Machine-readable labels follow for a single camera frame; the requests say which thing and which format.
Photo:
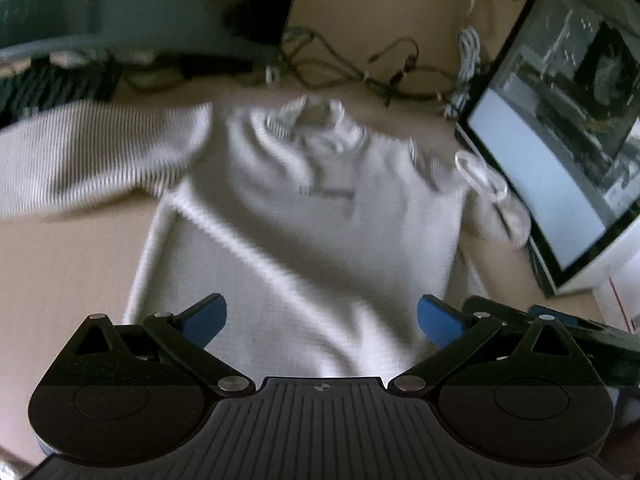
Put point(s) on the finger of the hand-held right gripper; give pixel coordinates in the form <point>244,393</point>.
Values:
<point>560,316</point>
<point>492,306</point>

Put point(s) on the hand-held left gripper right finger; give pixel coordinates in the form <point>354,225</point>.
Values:
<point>439,324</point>

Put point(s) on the dark keyboard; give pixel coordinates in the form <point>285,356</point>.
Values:
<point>55,87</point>

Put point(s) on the white knit sweater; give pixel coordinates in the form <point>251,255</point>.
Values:
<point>310,230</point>

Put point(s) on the computer monitor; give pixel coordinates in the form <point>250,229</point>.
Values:
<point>565,125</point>

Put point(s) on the white cardboard box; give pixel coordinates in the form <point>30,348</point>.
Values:
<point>617,305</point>

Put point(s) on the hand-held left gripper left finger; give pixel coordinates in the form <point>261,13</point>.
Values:
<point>206,319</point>

